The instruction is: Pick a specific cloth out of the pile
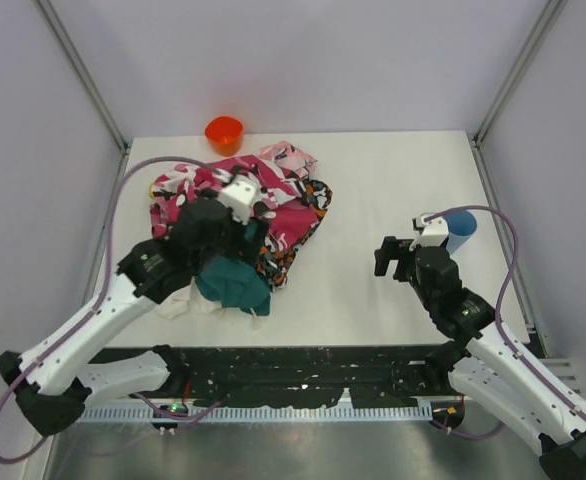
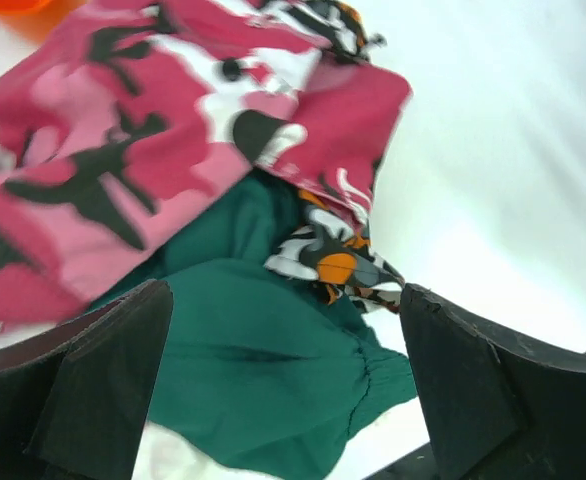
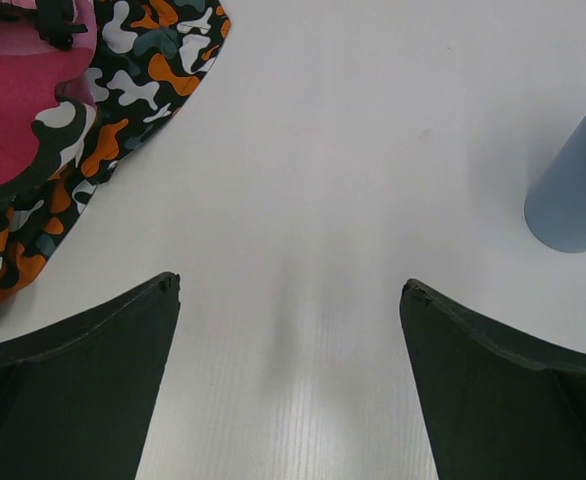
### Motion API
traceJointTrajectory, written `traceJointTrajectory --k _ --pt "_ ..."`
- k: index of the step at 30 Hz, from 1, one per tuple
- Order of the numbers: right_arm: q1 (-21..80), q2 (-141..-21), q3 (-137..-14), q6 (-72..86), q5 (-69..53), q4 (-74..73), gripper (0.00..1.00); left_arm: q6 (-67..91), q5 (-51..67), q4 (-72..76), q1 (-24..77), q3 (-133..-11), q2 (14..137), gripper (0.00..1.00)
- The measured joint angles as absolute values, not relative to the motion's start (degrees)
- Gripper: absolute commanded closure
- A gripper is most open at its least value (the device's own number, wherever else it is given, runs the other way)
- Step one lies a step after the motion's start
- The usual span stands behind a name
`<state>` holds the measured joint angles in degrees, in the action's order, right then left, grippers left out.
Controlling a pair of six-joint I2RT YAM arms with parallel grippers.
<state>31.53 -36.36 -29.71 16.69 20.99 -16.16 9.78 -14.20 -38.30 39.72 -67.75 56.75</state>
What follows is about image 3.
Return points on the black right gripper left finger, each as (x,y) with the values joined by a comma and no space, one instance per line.
(77,396)

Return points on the orange black camouflage cloth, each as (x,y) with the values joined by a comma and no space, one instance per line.
(150,57)

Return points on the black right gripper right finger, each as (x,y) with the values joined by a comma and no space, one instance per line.
(497,403)

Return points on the pink camouflage garment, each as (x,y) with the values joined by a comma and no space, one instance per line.
(46,109)

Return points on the blue plastic cup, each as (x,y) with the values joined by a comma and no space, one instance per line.
(555,207)

